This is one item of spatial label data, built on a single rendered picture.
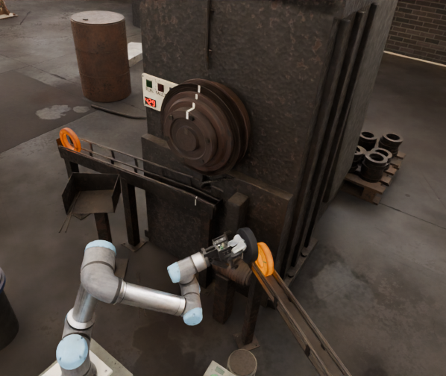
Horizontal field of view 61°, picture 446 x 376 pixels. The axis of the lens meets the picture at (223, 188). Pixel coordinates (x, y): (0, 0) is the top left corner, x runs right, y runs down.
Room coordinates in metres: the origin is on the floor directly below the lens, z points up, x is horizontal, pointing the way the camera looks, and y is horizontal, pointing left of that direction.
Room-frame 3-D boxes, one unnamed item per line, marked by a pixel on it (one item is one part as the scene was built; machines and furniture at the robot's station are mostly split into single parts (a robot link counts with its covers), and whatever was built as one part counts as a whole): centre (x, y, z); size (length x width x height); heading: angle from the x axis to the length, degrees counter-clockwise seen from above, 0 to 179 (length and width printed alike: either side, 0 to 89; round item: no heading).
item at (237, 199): (1.50, -0.09, 0.68); 0.11 x 0.08 x 0.24; 150
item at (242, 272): (1.33, -0.09, 0.27); 0.22 x 0.13 x 0.53; 60
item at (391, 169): (3.20, -1.04, 0.22); 1.20 x 0.81 x 0.44; 58
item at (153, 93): (1.87, 0.36, 1.15); 0.26 x 0.02 x 0.18; 60
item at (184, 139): (1.52, 0.17, 1.11); 0.28 x 0.06 x 0.28; 60
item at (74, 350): (0.78, 0.55, 0.49); 0.13 x 0.12 x 0.14; 13
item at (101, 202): (1.62, 0.72, 0.36); 0.26 x 0.20 x 0.72; 95
